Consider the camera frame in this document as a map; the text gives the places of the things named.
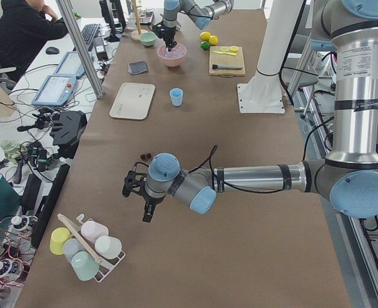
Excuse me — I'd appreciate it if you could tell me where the white cup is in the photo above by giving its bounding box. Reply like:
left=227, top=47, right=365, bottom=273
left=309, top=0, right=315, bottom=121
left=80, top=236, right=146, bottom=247
left=94, top=235, right=123, bottom=259

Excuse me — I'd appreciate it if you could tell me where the person in black hoodie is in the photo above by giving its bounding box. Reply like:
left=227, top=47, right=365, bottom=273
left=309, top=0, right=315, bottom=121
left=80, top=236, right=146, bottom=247
left=0, top=0, right=68, bottom=81

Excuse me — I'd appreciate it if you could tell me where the black keyboard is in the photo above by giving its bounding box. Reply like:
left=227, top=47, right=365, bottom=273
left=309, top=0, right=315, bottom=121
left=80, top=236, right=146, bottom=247
left=81, top=24, right=100, bottom=51

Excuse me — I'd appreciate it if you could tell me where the cream rabbit tray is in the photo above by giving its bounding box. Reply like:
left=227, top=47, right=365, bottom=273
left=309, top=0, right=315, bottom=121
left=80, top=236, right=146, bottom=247
left=109, top=83, right=155, bottom=120

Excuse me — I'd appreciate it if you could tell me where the teach pendant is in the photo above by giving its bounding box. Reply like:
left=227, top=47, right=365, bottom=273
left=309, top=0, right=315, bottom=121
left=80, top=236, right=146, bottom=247
left=55, top=51, right=85, bottom=78
left=31, top=74, right=77, bottom=107

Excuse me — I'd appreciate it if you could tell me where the dark cherries pair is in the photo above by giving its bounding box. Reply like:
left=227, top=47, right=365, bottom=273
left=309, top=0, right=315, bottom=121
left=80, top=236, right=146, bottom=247
left=140, top=153, right=152, bottom=160

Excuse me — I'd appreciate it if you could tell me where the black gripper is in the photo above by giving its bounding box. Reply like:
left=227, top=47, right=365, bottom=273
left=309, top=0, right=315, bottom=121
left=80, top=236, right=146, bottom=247
left=122, top=162, right=166, bottom=223
left=152, top=21, right=177, bottom=52

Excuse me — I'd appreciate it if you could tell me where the aluminium frame post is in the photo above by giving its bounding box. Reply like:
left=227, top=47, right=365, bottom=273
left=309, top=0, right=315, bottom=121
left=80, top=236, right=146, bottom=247
left=56, top=0, right=104, bottom=99

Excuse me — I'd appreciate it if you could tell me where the white wire cup rack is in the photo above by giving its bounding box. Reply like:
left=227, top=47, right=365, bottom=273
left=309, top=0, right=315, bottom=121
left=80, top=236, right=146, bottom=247
left=57, top=214, right=126, bottom=282

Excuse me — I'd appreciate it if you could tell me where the grey cup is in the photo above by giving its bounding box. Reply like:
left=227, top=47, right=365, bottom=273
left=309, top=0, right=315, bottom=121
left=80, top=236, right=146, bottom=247
left=62, top=237, right=84, bottom=263

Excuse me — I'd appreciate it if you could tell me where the black computer mouse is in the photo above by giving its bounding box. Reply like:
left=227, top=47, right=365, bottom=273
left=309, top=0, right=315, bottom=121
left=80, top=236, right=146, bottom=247
left=45, top=46, right=60, bottom=55

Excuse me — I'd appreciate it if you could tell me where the teach pendant near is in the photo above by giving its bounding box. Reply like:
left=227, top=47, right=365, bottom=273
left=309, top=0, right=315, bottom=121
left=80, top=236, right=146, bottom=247
left=31, top=74, right=77, bottom=107

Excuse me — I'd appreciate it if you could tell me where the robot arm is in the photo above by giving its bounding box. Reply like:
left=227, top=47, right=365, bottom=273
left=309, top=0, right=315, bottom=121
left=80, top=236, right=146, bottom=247
left=122, top=1, right=378, bottom=222
left=152, top=0, right=234, bottom=51

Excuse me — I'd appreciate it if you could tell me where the pink cup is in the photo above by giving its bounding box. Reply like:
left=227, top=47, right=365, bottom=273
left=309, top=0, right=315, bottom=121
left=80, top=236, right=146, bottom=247
left=80, top=220, right=108, bottom=244

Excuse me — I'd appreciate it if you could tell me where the wooden cup stand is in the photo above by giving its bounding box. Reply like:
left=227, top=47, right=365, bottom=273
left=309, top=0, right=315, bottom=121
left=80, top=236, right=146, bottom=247
left=127, top=0, right=148, bottom=41

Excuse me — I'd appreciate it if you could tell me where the steel muddler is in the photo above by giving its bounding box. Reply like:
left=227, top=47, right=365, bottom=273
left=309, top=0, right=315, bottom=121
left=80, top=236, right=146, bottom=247
left=212, top=64, right=243, bottom=70

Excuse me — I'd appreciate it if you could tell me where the wooden cutting board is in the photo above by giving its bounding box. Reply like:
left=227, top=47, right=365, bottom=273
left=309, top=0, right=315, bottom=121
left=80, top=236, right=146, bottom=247
left=209, top=46, right=246, bottom=76

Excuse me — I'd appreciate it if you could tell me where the grey folded cloth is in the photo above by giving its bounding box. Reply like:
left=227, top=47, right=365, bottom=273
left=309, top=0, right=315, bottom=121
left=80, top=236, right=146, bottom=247
left=128, top=61, right=148, bottom=75

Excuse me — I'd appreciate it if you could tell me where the yellow cup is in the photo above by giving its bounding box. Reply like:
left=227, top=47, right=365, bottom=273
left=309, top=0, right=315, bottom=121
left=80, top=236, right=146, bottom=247
left=49, top=227, right=71, bottom=255

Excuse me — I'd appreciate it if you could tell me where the pink bowl of ice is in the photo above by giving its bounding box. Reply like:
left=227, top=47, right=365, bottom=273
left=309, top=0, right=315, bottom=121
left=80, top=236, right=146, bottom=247
left=157, top=43, right=187, bottom=67

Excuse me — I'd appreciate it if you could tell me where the mint green bowl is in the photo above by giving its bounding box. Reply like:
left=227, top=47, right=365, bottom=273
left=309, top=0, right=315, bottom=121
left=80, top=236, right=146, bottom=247
left=139, top=32, right=158, bottom=47

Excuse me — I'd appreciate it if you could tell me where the light blue plastic cup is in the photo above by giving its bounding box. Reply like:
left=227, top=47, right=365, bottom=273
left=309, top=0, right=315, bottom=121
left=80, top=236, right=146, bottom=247
left=169, top=88, right=184, bottom=107

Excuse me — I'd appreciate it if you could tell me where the whole yellow lemon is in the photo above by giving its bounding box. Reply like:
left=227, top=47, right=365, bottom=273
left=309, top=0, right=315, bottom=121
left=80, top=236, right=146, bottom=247
left=199, top=31, right=211, bottom=42
left=208, top=35, right=219, bottom=46

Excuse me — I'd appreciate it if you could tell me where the green lime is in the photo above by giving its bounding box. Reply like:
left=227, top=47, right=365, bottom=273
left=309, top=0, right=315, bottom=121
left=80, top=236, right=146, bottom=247
left=200, top=41, right=210, bottom=50

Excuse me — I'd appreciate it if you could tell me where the black device on desk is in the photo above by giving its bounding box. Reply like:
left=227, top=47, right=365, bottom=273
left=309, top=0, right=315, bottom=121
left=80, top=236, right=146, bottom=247
left=50, top=110, right=87, bottom=158

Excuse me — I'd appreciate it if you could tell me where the teach pendant far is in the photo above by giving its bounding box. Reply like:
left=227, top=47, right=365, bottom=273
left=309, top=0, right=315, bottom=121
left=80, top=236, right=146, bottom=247
left=55, top=51, right=85, bottom=78

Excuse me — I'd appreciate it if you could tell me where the mint green cup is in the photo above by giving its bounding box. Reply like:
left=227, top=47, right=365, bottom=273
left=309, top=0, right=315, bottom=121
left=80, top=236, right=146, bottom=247
left=71, top=251, right=99, bottom=281

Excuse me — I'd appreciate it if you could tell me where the yellow plastic knife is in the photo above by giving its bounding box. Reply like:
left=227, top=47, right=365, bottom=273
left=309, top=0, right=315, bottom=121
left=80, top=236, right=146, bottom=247
left=212, top=50, right=237, bottom=56

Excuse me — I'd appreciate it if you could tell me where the black tray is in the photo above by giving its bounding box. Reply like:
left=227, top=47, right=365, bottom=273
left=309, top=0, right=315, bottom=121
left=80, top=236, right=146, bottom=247
left=138, top=12, right=154, bottom=25

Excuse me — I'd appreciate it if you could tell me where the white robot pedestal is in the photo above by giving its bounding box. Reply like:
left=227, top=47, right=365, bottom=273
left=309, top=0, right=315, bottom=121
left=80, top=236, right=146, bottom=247
left=237, top=0, right=305, bottom=114

